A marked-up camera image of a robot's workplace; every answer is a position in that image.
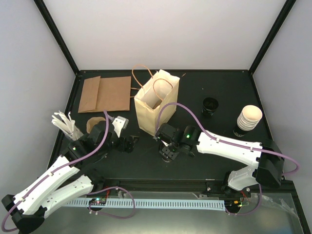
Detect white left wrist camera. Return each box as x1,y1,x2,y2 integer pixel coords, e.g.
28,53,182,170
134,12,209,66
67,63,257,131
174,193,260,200
112,116,129,137

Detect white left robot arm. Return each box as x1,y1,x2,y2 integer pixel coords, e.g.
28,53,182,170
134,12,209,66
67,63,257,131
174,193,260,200
1,121,139,234

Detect white stirrers in holder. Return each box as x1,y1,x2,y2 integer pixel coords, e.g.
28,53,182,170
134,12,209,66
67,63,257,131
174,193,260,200
51,111,83,141

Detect stack of white paper cups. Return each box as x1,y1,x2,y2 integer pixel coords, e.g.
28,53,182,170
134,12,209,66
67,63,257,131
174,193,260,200
234,105,263,137

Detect black coffee cup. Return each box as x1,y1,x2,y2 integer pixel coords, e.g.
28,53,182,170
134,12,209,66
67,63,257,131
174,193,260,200
202,97,219,117

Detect white slotted cable duct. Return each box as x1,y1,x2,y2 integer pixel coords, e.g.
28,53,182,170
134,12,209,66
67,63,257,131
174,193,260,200
64,197,225,211

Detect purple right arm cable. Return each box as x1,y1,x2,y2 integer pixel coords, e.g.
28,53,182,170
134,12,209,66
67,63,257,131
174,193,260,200
156,102,300,217

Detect cream paper bag with handles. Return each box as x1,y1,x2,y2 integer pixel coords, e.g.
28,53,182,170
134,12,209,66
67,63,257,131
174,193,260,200
132,64,180,136

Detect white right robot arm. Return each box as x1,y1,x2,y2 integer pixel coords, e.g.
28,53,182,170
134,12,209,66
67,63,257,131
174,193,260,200
155,123,284,197

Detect black takeout paper cup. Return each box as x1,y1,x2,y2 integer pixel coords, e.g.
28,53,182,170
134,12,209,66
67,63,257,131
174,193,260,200
161,156,175,163

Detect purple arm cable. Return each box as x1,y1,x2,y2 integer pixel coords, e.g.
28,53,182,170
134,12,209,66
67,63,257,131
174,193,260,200
0,110,137,232
156,102,300,217

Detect brown paper bag with handles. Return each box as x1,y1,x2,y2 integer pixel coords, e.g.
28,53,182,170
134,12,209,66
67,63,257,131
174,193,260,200
96,76,131,112

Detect flat brown paper bag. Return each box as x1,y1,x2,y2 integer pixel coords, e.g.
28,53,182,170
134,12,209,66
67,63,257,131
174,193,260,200
78,76,100,113

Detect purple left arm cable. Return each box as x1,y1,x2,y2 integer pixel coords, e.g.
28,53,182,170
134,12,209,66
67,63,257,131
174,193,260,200
0,110,137,232

